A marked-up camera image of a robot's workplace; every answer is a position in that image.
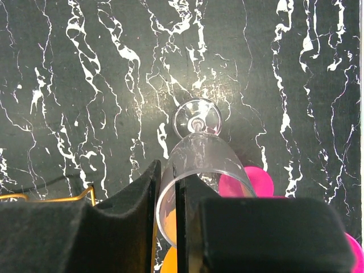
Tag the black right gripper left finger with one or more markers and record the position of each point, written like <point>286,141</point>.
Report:
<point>116,235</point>

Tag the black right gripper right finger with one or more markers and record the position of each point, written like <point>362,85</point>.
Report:
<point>217,234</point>

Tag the orange plastic wine glass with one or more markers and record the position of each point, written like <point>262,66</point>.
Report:
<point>170,261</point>

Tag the pink plastic wine glass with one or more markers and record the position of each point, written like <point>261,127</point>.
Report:
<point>263,186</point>

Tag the gold wire wine glass rack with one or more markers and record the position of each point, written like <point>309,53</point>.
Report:
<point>89,190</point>

